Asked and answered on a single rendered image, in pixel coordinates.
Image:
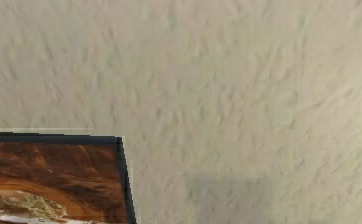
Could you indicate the black framed brown landscape picture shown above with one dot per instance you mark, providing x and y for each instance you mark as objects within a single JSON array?
[{"x": 55, "y": 176}]

